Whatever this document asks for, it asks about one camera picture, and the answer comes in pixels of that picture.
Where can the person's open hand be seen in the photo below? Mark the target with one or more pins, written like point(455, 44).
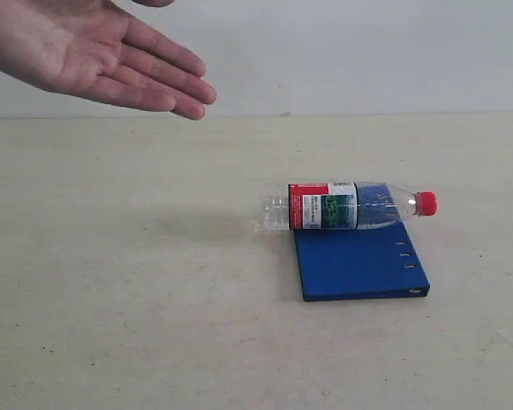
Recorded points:
point(97, 51)

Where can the clear plastic water bottle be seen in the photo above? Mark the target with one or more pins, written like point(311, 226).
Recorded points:
point(344, 206)

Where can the blue ring binder notebook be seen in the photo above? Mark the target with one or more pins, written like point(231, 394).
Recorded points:
point(353, 265)

